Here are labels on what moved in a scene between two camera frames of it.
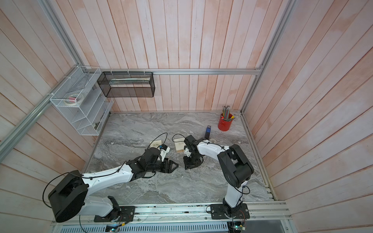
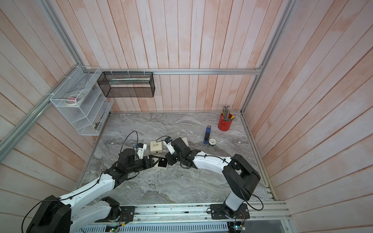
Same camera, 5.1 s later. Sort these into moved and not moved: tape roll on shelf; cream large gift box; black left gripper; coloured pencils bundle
Moved: black left gripper
Not moved: coloured pencils bundle; tape roll on shelf; cream large gift box
